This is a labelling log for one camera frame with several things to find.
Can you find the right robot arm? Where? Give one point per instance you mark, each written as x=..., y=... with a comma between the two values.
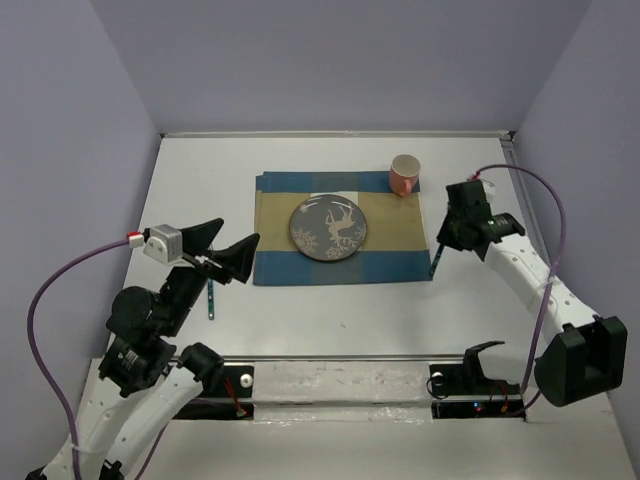
x=575, y=353

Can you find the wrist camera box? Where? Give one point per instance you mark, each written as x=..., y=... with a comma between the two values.
x=488, y=187
x=164, y=244

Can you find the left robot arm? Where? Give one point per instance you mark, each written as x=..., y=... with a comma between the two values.
x=143, y=380

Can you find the pink mug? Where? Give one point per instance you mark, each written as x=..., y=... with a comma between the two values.
x=404, y=174

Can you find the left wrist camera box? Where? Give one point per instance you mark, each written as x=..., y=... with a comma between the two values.
x=164, y=244

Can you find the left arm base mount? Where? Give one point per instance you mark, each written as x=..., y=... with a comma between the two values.
x=230, y=399

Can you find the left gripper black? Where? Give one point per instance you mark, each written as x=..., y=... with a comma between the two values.
x=237, y=257

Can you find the grey reindeer plate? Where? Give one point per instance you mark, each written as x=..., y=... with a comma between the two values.
x=328, y=227

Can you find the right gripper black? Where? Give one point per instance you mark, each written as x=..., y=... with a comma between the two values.
x=446, y=235

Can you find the spoon with teal handle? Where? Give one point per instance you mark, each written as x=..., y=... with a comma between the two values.
x=436, y=259

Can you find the fork with teal handle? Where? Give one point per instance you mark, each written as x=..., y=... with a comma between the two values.
x=211, y=299

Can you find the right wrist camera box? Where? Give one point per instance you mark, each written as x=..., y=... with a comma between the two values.
x=488, y=187

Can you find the blue beige checked placemat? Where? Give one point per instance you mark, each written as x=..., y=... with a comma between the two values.
x=394, y=250

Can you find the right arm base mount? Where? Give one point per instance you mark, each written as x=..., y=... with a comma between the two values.
x=461, y=390

